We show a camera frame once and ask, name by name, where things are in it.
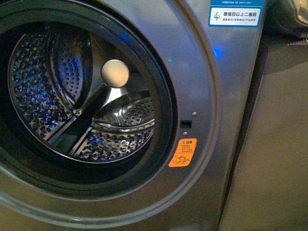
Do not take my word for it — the grey front-load washing machine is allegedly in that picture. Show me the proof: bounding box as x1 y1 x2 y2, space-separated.
0 0 266 231

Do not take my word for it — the steel washing machine drum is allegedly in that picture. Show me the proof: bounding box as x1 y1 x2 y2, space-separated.
8 23 155 164

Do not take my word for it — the orange warning sticker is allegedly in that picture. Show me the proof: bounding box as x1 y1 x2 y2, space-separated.
168 138 197 167

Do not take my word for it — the round beige drum hub cap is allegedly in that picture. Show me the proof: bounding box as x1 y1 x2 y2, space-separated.
101 60 129 89

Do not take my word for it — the blue white energy label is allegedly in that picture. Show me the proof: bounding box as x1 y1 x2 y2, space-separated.
208 0 265 27

